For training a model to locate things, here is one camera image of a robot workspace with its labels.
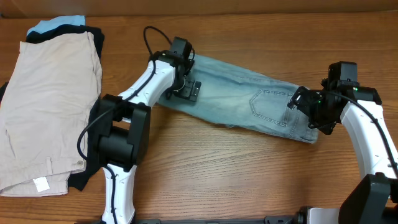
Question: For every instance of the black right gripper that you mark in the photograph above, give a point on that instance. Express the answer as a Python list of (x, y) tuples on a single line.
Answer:
[(326, 126)]

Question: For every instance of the beige shorts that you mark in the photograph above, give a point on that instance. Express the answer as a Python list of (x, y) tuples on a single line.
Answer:
[(43, 109)]

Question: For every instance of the black garment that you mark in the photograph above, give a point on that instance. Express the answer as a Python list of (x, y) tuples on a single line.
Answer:
[(84, 31)]

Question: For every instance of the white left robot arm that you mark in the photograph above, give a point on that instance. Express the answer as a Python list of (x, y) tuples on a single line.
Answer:
[(121, 131)]

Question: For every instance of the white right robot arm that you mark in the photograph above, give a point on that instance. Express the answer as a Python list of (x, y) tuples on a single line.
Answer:
[(342, 100)]

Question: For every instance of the light blue denim shorts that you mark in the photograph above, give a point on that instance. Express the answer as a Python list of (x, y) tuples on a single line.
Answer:
[(237, 97)]

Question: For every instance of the light blue shirt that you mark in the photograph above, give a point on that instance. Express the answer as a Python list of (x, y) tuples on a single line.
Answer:
[(44, 26)]

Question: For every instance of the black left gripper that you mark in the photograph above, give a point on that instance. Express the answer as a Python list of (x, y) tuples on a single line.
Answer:
[(185, 91)]

